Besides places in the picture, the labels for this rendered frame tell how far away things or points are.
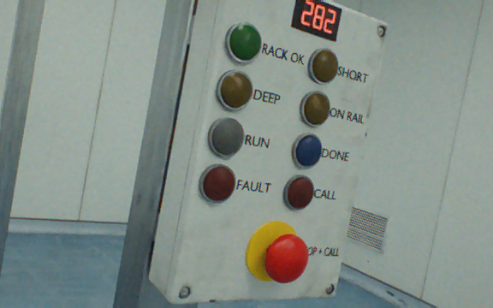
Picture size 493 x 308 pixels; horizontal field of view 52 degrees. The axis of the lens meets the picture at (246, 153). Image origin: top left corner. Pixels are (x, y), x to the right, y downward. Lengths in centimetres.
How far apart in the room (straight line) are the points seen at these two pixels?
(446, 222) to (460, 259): 26
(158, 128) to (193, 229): 11
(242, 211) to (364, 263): 380
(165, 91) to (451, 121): 341
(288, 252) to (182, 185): 10
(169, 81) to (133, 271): 17
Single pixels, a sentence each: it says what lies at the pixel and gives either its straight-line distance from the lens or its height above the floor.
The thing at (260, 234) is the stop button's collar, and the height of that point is 98.
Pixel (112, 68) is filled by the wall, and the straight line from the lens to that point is 411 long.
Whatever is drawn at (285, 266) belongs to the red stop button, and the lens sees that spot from 40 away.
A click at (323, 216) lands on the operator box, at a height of 100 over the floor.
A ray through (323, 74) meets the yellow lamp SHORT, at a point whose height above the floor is 112.
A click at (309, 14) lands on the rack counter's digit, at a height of 117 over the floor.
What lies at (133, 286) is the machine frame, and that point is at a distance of 47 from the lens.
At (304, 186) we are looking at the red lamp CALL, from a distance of 42.
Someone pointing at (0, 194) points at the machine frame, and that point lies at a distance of 153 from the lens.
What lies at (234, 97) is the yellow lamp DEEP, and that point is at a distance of 37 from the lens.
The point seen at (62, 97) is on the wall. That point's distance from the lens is 401.
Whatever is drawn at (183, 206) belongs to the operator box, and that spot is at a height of 100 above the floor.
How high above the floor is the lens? 107
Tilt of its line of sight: 3 degrees down
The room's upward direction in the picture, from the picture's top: 11 degrees clockwise
